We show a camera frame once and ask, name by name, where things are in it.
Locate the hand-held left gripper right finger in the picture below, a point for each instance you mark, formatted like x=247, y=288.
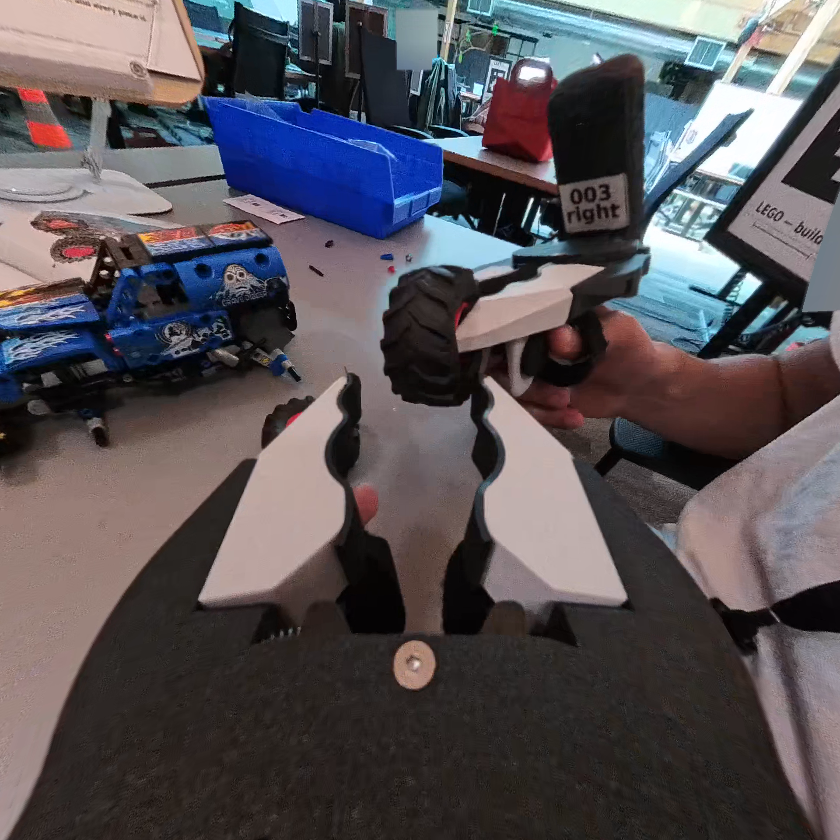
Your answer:
x=544, y=518

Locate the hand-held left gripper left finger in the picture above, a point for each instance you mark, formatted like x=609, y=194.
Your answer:
x=282, y=512

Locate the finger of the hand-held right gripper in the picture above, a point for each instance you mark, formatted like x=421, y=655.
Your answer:
x=518, y=315
x=525, y=277

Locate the black toy wheel red hub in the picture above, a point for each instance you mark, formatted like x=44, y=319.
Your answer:
x=420, y=334
x=285, y=420

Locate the person's right forearm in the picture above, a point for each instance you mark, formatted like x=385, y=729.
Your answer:
x=741, y=400

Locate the person's left hand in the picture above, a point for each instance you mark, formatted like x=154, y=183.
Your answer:
x=366, y=504

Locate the person's right hand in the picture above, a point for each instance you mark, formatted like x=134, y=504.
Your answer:
x=630, y=374

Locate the red bag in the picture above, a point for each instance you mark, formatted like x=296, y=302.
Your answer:
x=518, y=118

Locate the wooden table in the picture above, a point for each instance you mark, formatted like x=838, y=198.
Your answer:
x=499, y=164

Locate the blue mesh chair seat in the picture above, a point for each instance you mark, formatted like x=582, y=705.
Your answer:
x=646, y=446

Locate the black framed sign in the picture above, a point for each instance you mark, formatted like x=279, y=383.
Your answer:
x=774, y=216

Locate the person's white shirt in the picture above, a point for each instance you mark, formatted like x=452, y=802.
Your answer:
x=781, y=525

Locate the blue toy brick truck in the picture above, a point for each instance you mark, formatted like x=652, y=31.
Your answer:
x=151, y=315

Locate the blue plastic bin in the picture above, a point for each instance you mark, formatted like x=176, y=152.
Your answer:
x=315, y=164

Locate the dark monitor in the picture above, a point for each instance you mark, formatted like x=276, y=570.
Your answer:
x=316, y=29
x=365, y=18

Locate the white paper label strip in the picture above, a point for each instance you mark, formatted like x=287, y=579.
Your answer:
x=264, y=208

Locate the black high-back chair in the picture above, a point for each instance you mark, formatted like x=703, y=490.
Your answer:
x=259, y=52

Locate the clear acrylic stand base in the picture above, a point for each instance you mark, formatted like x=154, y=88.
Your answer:
x=98, y=190

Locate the open instruction booklet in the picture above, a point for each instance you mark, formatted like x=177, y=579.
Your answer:
x=26, y=243

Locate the orange traffic cone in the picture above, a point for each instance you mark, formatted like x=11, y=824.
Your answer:
x=43, y=121

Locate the instruction sheet board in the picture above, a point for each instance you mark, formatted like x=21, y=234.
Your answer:
x=85, y=46

